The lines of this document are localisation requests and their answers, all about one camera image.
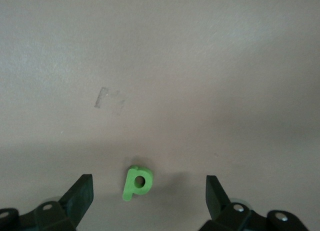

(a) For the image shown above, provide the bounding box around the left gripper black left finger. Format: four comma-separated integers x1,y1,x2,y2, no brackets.
0,174,95,231

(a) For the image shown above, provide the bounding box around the green letter d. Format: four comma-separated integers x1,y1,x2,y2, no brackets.
121,165,154,202

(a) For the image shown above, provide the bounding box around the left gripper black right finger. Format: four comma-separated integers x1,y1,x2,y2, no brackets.
199,175,307,231

